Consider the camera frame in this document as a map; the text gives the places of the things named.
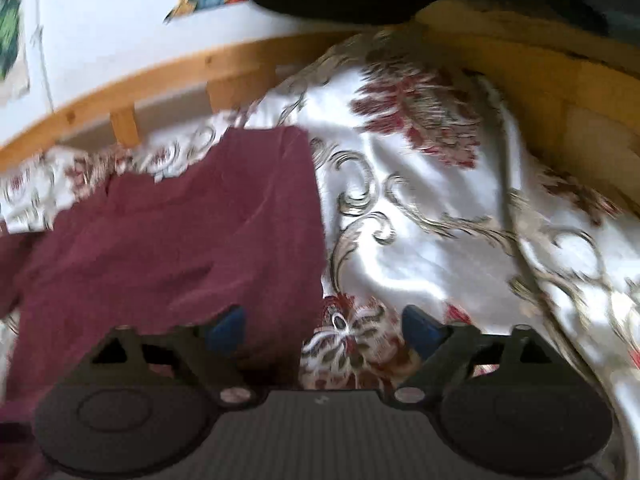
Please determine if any wooden bed headboard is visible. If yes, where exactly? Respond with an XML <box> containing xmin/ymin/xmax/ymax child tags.
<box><xmin>0</xmin><ymin>0</ymin><xmax>640</xmax><ymax>211</ymax></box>

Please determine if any green wall poster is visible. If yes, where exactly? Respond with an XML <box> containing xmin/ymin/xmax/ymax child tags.
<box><xmin>0</xmin><ymin>0</ymin><xmax>31</xmax><ymax>98</ymax></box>

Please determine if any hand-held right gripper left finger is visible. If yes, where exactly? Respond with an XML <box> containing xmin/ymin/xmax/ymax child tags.
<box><xmin>90</xmin><ymin>304</ymin><xmax>257</xmax><ymax>406</ymax></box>

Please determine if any white floral bedspread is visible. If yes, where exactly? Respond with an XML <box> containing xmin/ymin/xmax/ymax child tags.
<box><xmin>0</xmin><ymin>30</ymin><xmax>640</xmax><ymax>480</ymax></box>

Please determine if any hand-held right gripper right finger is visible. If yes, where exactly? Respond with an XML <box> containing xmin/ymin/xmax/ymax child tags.
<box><xmin>392</xmin><ymin>304</ymin><xmax>557</xmax><ymax>406</ymax></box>

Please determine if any maroon small garment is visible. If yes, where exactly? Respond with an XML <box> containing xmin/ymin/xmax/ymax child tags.
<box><xmin>0</xmin><ymin>125</ymin><xmax>326</xmax><ymax>426</ymax></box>

